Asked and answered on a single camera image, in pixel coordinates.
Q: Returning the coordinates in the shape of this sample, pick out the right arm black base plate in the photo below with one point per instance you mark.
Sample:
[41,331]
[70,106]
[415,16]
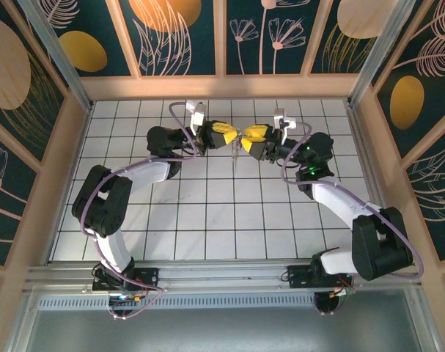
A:
[299,275]

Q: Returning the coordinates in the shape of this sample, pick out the left aluminium corner post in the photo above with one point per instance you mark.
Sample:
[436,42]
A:
[55,47]

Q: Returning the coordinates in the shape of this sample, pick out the clear plastic zip bag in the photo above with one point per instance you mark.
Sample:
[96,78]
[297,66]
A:
[237,150]

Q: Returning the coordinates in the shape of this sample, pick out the aluminium front rail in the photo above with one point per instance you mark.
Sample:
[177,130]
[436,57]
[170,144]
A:
[222,273]

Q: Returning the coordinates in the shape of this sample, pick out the right aluminium side rail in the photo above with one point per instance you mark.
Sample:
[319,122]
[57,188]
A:
[360,143]

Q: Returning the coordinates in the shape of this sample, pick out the grey metal sheet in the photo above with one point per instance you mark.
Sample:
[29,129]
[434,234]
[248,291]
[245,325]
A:
[222,330]

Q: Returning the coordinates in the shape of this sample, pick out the perforated metal strip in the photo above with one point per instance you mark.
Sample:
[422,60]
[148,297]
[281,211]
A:
[222,302]

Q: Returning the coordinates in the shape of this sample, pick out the aluminium corner post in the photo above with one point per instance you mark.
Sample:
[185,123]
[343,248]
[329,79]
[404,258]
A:
[55,47]
[381,47]

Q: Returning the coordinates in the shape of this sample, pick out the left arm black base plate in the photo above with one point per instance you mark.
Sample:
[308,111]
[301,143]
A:
[149,275]

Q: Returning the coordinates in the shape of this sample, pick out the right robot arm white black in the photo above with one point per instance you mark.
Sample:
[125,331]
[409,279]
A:
[339,201]

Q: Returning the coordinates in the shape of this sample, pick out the right aluminium corner post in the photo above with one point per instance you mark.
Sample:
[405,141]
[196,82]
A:
[381,47]

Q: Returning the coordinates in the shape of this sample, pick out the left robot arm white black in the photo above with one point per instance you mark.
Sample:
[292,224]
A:
[145,174]

